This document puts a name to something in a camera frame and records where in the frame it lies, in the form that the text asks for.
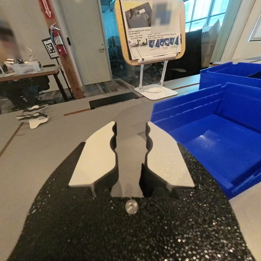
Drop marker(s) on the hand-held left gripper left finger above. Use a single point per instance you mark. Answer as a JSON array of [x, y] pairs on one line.
[[93, 157]]

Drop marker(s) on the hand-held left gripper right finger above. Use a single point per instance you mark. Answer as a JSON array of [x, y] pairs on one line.
[[167, 161]]

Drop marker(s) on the blue plastic bin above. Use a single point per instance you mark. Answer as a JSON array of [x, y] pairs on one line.
[[224, 81], [214, 142]]

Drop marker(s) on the black flat mat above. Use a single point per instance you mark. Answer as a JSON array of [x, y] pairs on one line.
[[114, 100]]

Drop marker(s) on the office desk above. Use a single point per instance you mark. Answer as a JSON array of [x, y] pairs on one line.
[[30, 72]]

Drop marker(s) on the white door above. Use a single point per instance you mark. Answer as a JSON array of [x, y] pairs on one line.
[[91, 51]]

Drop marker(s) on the black office chair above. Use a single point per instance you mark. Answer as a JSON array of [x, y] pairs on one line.
[[189, 57]]

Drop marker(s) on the clear plastic container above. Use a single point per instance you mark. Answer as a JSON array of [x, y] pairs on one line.
[[24, 67]]

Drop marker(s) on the wooden instruction board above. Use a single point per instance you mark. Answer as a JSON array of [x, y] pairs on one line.
[[142, 49]]

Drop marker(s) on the black white tag sign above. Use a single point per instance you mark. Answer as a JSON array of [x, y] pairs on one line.
[[50, 48]]

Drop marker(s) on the red fire extinguisher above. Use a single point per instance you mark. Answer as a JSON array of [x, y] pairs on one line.
[[59, 40]]

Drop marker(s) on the cardboard box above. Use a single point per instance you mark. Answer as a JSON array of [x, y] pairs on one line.
[[210, 46]]

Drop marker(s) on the window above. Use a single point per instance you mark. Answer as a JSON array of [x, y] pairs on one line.
[[204, 12], [256, 20]]

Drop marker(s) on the wooden post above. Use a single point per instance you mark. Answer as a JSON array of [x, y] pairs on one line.
[[69, 71]]

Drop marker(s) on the red wall sign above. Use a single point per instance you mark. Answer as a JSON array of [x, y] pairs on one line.
[[45, 10]]

